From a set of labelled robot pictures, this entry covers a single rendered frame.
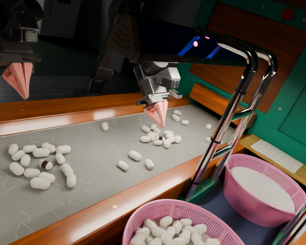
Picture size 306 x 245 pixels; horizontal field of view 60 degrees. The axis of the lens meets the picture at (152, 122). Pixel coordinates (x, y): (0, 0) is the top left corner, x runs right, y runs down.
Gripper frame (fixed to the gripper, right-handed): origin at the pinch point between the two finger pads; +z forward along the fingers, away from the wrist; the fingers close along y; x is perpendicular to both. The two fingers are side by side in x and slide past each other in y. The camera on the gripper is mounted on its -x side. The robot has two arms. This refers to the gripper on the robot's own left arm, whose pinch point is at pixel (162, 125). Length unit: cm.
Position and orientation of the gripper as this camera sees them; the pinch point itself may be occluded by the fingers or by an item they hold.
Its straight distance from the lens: 81.3
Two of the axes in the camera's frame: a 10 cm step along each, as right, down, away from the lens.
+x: -7.0, 3.1, 6.5
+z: 3.2, 9.4, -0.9
